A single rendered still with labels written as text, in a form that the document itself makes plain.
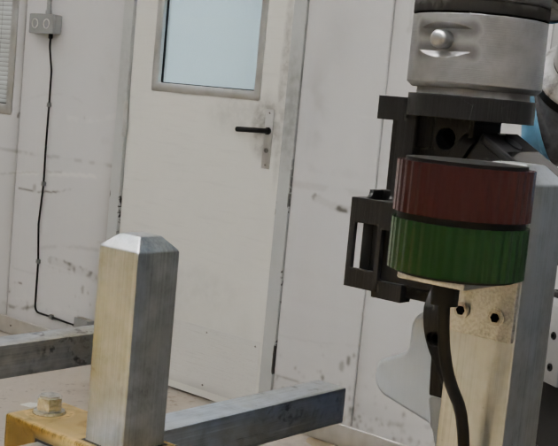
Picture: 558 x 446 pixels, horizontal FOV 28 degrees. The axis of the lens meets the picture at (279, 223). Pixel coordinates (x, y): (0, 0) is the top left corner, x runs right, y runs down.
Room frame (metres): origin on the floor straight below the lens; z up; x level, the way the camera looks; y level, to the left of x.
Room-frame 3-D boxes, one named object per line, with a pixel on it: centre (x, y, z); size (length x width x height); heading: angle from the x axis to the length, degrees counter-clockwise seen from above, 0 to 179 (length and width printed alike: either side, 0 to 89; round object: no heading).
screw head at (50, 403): (0.73, 0.14, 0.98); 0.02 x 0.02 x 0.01
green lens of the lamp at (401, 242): (0.48, -0.08, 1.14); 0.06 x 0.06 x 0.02
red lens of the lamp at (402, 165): (0.48, -0.08, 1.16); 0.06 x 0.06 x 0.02
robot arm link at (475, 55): (0.63, -0.10, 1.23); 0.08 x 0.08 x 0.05
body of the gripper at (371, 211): (0.63, -0.10, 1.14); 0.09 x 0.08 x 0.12; 50
